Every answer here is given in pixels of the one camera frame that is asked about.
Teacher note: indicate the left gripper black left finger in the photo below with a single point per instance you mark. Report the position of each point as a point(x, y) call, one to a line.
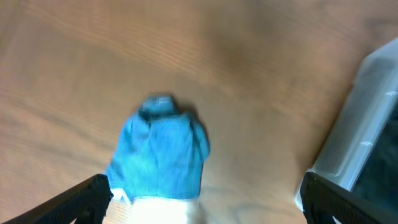
point(84, 203)

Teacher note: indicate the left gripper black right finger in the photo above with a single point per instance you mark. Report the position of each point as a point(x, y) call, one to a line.
point(324, 202)

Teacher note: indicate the blue garment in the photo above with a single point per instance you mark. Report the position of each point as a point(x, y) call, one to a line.
point(157, 166)

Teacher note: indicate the clear plastic storage bin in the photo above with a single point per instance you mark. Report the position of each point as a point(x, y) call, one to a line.
point(365, 112)

